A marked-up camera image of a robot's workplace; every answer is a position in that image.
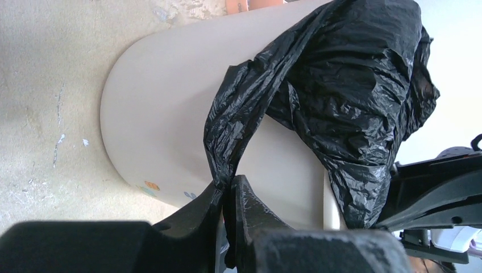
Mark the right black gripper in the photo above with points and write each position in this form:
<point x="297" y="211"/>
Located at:
<point x="438" y="193"/>

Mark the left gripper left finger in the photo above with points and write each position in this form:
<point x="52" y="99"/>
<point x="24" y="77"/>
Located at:
<point x="183" y="242"/>

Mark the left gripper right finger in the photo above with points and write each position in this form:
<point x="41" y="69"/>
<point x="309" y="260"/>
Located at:
<point x="259" y="241"/>

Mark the black plastic trash bag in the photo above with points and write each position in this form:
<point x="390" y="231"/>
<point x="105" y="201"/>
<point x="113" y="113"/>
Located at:
<point x="351" y="80"/>

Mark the beige round trash bin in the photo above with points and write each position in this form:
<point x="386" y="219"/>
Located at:
<point x="156" y="100"/>

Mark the orange plastic file organizer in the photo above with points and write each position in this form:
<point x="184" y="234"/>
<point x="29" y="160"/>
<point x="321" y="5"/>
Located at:
<point x="239" y="6"/>

